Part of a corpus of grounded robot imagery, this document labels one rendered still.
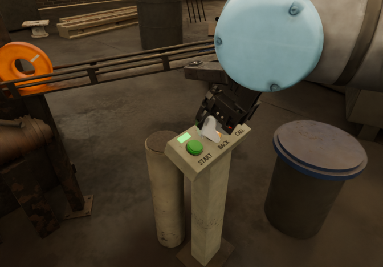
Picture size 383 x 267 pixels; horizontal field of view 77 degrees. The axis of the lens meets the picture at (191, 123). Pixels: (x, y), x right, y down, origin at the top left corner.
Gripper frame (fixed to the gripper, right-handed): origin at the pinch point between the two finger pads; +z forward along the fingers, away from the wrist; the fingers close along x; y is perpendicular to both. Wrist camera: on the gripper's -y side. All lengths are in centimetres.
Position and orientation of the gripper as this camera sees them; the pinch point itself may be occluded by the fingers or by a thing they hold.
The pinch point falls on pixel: (202, 131)
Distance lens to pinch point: 55.5
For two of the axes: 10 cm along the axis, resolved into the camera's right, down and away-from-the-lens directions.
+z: -2.5, 6.5, 7.2
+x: 6.8, -4.1, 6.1
